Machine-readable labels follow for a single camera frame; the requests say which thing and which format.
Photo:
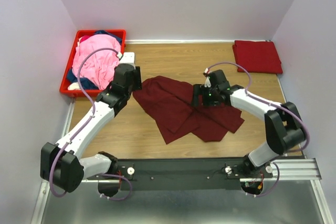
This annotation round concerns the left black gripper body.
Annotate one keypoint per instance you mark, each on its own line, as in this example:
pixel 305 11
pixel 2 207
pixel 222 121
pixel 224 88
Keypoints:
pixel 130 89

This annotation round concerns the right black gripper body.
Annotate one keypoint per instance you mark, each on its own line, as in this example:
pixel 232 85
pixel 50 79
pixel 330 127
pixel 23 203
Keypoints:
pixel 210 97

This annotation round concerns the maroon t shirt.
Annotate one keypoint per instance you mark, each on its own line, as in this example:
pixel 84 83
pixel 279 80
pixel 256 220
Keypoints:
pixel 168 102

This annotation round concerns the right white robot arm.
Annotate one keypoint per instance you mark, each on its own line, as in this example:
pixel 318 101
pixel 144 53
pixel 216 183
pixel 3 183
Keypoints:
pixel 283 125

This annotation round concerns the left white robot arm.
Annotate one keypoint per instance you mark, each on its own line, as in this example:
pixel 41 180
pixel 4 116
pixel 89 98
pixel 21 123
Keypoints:
pixel 62 164

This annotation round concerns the pink t shirt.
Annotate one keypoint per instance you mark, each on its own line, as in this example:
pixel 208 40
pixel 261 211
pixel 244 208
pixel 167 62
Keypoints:
pixel 97 58

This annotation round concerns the navy blue t shirt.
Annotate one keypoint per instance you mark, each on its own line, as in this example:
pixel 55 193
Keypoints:
pixel 86 82

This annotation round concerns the white cloth in bin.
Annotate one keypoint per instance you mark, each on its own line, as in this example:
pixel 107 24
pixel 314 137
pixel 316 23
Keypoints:
pixel 73 86

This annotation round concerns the folded red t shirt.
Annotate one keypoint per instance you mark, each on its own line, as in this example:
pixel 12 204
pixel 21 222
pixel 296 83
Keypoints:
pixel 257 56

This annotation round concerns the red plastic bin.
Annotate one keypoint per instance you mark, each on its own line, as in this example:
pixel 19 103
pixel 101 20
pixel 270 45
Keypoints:
pixel 65 83

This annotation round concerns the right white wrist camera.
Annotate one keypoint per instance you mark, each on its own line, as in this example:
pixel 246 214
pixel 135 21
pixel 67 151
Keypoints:
pixel 207 83

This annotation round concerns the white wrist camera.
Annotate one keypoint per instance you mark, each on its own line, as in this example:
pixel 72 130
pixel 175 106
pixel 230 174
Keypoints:
pixel 207 83
pixel 126 58

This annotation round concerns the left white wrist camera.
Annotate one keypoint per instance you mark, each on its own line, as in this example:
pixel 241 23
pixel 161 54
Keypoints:
pixel 126 58

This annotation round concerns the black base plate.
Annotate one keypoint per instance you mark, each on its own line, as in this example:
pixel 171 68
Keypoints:
pixel 188 173

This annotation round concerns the aluminium frame rail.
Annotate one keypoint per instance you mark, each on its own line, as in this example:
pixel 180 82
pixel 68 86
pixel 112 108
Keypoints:
pixel 295 192

